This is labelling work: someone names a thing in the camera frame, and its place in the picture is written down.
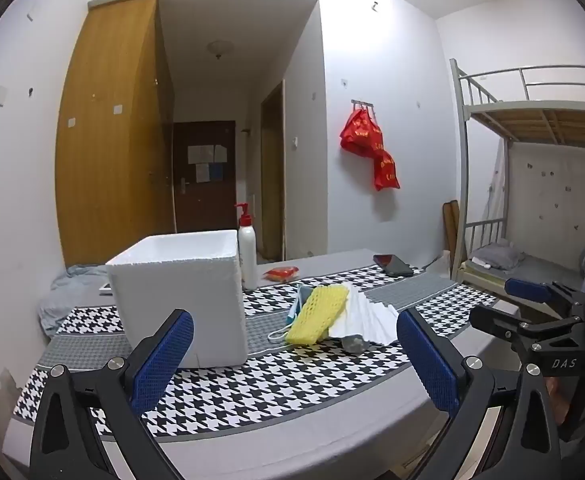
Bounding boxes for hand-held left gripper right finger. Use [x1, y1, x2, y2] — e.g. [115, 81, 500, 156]
[397, 308, 563, 480]

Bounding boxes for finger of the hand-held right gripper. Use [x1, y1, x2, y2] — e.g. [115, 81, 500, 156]
[504, 277, 585, 321]
[469, 305, 585, 361]

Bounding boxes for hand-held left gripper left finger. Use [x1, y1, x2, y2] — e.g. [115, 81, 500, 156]
[29, 308, 196, 480]

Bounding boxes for grey sock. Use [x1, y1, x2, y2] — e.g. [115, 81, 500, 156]
[341, 334, 371, 353]

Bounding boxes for white foam box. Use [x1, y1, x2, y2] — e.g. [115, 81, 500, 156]
[105, 230, 248, 371]

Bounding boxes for yellow mesh cloth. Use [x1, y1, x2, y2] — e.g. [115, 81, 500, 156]
[285, 284, 349, 346]

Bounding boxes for blue face mask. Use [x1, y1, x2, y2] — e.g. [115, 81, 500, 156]
[267, 287, 318, 343]

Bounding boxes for person's right hand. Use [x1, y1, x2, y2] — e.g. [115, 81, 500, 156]
[547, 375, 573, 413]

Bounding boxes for grey pillow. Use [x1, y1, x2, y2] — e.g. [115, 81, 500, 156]
[470, 241, 526, 270]

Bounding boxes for wooden boards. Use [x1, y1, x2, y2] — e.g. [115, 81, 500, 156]
[443, 200, 461, 266]

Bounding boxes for black smartphone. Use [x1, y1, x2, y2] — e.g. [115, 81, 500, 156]
[373, 254, 416, 278]

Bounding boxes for houndstooth tablecloth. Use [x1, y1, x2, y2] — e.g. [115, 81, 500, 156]
[12, 262, 498, 443]

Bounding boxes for blue-grey cloth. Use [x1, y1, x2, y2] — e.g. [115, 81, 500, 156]
[37, 264, 118, 336]

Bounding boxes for white lotion pump bottle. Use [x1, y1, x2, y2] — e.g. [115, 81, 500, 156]
[234, 203, 258, 291]

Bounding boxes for dark brown door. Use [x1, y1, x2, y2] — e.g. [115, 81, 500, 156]
[172, 120, 237, 233]

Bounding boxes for metal bunk bed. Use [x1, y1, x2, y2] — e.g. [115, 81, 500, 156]
[449, 58, 585, 321]

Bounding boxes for red plastic bag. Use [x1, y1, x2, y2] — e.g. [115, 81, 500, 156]
[371, 150, 401, 192]
[340, 108, 384, 157]

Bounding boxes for wooden wardrobe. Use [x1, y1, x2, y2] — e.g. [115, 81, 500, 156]
[55, 0, 176, 268]

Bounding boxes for wooden door frame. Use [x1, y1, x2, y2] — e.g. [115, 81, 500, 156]
[261, 80, 286, 261]

